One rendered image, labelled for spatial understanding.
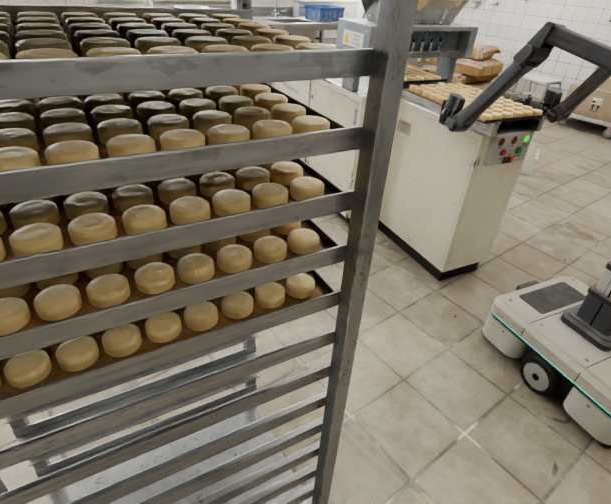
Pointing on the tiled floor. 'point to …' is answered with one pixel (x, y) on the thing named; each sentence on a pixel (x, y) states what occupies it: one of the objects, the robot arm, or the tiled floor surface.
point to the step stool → (536, 82)
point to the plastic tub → (529, 161)
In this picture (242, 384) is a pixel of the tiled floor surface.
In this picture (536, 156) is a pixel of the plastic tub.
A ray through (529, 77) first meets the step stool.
